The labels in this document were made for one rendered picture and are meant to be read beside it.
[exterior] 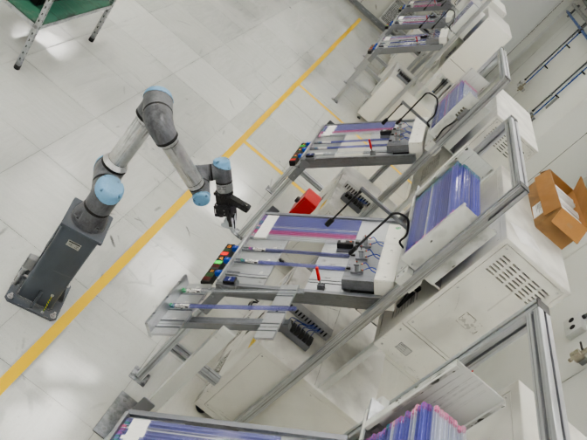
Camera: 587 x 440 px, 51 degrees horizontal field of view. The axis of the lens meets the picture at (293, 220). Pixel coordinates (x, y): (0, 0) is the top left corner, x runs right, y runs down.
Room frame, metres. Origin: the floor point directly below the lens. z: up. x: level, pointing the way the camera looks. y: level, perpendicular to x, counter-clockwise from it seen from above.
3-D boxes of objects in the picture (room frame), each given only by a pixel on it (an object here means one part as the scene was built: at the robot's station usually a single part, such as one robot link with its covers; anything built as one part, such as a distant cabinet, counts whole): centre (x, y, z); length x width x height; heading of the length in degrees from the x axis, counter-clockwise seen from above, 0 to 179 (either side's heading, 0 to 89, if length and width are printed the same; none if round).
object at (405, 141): (3.88, -0.19, 0.66); 1.01 x 0.73 x 1.31; 97
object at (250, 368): (2.48, -0.54, 0.31); 0.70 x 0.65 x 0.62; 7
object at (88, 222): (1.98, 0.63, 0.60); 0.15 x 0.15 x 0.10
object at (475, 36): (7.14, 0.05, 0.95); 1.36 x 0.82 x 1.90; 97
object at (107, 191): (1.99, 0.64, 0.72); 0.13 x 0.12 x 0.14; 36
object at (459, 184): (2.41, -0.43, 1.52); 0.51 x 0.13 x 0.27; 7
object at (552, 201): (2.55, -0.71, 1.82); 0.68 x 0.30 x 0.20; 7
